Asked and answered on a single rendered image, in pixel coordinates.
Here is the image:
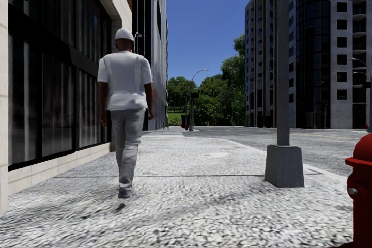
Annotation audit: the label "pale stone building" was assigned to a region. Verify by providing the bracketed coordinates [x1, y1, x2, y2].
[0, 0, 133, 220]

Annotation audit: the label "traffic light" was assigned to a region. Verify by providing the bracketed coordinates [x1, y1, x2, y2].
[188, 68, 210, 132]
[350, 57, 372, 133]

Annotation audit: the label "grey concrete building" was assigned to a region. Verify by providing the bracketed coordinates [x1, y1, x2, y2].
[244, 0, 372, 130]

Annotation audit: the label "grey pole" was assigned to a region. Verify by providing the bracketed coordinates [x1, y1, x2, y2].
[264, 0, 305, 188]

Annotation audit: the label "trees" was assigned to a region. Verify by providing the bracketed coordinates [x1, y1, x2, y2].
[167, 34, 246, 126]

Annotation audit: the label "red fire hydrant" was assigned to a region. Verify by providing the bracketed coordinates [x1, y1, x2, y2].
[339, 131, 372, 248]

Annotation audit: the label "glass tower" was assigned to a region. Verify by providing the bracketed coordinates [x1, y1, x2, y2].
[132, 0, 169, 131]

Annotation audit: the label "person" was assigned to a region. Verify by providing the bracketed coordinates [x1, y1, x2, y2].
[97, 27, 155, 199]

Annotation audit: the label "grey street lamp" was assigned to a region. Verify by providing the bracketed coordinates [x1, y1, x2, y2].
[134, 31, 143, 55]

